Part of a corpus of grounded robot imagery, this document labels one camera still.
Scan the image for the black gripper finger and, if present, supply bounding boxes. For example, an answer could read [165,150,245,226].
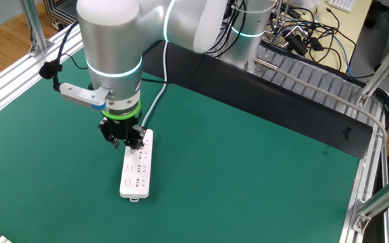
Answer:
[125,124,147,157]
[97,119,121,150]

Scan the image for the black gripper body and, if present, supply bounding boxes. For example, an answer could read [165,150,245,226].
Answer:
[100,113,142,142]

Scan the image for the white four-socket power strip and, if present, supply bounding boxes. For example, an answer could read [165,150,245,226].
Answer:
[119,128,155,203]

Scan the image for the black power adapter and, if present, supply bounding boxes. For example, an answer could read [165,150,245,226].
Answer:
[283,32,309,57]

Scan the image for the green table mat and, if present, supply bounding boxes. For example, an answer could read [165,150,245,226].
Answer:
[0,43,361,243]

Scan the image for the black table mat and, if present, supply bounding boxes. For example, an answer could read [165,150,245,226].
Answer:
[140,40,373,159]

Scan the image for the small black plug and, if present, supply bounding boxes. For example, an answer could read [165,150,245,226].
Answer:
[308,36,324,52]

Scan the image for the white keyboard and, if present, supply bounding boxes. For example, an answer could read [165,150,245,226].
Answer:
[326,0,358,13]

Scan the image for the light wooden desk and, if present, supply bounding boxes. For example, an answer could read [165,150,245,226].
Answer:
[275,0,373,74]

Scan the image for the green flange ring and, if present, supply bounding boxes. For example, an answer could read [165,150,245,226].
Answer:
[100,100,142,122]

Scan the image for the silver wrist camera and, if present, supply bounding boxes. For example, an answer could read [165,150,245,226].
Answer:
[58,82,111,111]

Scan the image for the white power strip cord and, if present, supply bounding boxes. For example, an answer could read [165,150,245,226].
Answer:
[139,39,169,130]

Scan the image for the black camera cable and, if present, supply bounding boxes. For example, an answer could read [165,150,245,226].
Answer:
[38,20,97,92]

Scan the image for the aluminium frame strut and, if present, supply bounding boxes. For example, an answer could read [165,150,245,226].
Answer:
[351,171,389,234]
[355,26,389,108]
[18,0,55,57]

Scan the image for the black white striped frame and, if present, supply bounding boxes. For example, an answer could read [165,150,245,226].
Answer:
[43,0,80,32]

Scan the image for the grey cable with metal plug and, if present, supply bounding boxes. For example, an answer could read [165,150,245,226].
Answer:
[254,56,389,146]

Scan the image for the blue cable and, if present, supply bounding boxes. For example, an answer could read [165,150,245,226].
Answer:
[331,32,355,78]

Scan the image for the black cable bundle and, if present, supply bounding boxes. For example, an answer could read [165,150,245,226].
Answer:
[369,86,389,133]

